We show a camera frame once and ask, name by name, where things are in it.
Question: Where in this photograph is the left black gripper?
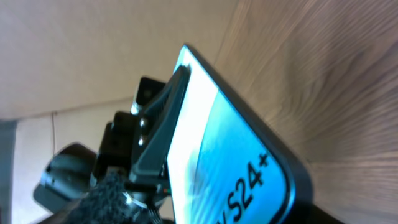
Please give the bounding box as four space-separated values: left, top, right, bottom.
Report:
93 65 190 192

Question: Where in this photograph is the Galaxy S24+ smartphone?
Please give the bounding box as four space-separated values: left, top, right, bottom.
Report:
167 45 313 224

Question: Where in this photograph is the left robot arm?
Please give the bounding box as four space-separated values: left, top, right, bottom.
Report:
33 66 190 223

